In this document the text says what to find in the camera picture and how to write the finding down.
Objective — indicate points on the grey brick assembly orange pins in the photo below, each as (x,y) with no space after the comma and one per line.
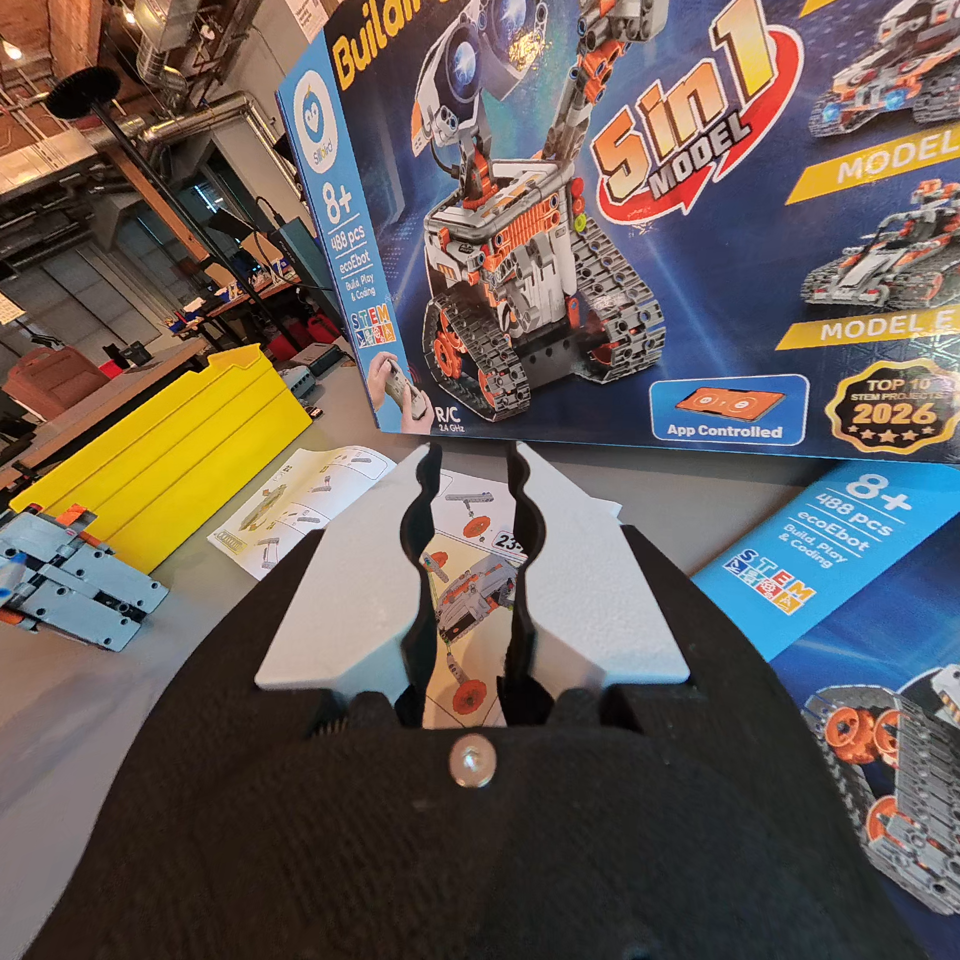
(90,585)

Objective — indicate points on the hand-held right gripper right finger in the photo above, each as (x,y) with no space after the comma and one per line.
(600,600)

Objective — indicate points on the grey motor block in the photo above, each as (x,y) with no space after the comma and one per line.
(298,382)

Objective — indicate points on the black pole round disc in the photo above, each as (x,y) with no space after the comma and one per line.
(82,90)

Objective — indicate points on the flat robot kit box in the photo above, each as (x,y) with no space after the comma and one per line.
(847,570)

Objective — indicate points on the black monitor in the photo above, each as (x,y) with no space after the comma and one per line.
(229,223)

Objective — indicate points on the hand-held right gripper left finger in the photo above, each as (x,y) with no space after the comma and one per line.
(352,600)

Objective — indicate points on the red container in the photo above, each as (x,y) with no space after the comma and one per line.
(289,341)

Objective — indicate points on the blue robot toy box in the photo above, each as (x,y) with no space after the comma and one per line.
(675,300)

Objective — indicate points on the dark grey slab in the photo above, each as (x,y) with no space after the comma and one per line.
(324,358)

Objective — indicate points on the yellow plastic bin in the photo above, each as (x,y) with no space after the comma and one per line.
(187,450)

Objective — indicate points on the wooden workbench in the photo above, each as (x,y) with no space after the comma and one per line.
(232,296)
(135,386)

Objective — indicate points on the dark green case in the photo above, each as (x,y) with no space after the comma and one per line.
(292,259)

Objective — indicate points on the white instruction booklet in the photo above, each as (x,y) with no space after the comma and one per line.
(315,487)

